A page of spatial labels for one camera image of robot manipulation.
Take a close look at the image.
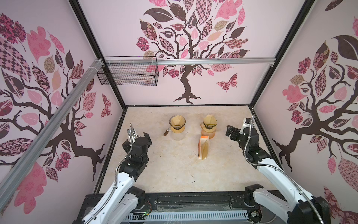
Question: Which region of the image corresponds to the grey glass dripper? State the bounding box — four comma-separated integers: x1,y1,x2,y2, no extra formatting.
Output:
169,114,186,130

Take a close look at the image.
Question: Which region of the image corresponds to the beige paper coffee filter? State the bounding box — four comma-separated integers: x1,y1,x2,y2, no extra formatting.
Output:
171,116,184,130

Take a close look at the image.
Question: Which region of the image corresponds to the wooden dripper ring holder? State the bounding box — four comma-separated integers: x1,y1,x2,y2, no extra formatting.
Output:
170,126,185,133

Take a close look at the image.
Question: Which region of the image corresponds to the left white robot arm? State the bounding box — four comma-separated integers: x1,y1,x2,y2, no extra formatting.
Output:
73,133,152,224

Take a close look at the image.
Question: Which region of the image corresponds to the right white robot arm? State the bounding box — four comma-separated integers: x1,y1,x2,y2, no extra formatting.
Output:
225,122,331,224

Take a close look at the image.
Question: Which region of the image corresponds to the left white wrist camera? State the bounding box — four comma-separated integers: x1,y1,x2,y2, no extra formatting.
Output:
127,123,140,145

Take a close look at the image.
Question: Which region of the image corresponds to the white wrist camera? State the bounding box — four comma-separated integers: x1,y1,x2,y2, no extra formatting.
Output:
127,123,140,145
240,118,255,135

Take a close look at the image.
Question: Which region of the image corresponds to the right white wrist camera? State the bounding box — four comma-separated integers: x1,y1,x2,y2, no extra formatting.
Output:
240,118,255,135

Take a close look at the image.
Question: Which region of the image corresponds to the left metal conduit cable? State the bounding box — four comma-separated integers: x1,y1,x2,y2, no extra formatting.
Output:
83,122,135,224

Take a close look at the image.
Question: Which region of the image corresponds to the metal conduit cable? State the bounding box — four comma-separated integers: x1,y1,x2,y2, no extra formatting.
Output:
83,122,135,224
242,115,325,224

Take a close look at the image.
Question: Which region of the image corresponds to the clear glass carafe brown handle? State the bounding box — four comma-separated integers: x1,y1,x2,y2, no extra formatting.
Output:
163,127,186,141

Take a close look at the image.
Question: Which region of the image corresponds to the right metal conduit cable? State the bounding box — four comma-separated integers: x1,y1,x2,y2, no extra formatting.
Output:
242,115,325,224

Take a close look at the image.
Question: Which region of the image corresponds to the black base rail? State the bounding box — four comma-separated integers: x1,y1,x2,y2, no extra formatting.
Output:
75,190,291,224

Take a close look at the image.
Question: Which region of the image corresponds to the black wire basket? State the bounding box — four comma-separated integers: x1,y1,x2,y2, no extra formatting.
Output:
97,56,159,86

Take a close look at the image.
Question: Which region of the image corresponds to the white slotted cable duct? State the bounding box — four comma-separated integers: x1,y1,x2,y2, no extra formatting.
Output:
123,211,249,223

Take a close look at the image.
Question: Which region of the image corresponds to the back aluminium rail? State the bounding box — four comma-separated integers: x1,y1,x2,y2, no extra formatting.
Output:
105,57,276,65

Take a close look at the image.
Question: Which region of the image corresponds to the aluminium rail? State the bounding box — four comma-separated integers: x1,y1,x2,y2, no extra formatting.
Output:
105,57,276,65
1,58,103,209

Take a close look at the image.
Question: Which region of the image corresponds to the left aluminium rail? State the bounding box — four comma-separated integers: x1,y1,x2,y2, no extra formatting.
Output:
1,58,103,209

